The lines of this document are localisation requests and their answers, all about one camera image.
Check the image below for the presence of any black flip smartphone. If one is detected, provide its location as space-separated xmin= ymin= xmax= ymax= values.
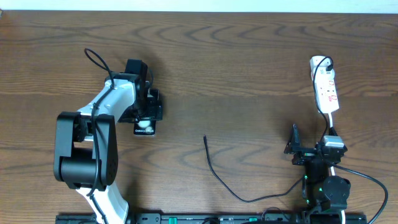
xmin=134 ymin=121 xmax=156 ymax=136

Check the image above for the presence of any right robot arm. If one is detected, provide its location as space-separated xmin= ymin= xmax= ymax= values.
xmin=284 ymin=124 xmax=351 ymax=223

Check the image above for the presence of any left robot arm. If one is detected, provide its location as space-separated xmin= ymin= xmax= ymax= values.
xmin=53 ymin=59 xmax=162 ymax=223

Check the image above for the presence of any white power strip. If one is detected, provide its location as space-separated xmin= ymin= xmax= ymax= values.
xmin=311 ymin=67 xmax=339 ymax=114

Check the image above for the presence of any white power strip cord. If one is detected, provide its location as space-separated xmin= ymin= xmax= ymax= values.
xmin=328 ymin=112 xmax=346 ymax=224

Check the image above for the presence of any white USB wall charger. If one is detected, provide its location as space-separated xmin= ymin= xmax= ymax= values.
xmin=310 ymin=55 xmax=335 ymax=79

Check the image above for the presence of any black USB charging cable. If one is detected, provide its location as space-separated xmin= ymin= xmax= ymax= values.
xmin=203 ymin=56 xmax=335 ymax=203

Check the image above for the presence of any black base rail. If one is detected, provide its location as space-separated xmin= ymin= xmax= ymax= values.
xmin=55 ymin=212 xmax=368 ymax=224

